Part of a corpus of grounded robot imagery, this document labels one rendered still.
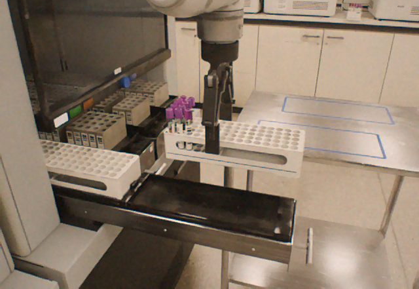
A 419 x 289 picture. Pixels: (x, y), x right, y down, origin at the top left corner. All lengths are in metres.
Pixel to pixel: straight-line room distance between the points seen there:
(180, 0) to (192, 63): 2.66
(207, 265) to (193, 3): 1.38
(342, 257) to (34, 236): 1.06
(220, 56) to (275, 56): 2.27
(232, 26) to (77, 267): 0.56
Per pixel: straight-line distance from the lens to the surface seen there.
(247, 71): 2.98
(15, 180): 0.69
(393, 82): 3.02
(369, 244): 1.51
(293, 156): 0.68
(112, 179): 0.71
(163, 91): 1.17
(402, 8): 2.91
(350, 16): 2.82
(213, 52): 0.65
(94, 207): 0.76
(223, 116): 0.78
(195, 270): 1.65
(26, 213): 0.73
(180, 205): 0.71
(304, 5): 2.85
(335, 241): 1.47
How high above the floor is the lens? 1.25
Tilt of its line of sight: 26 degrees down
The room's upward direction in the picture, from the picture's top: straight up
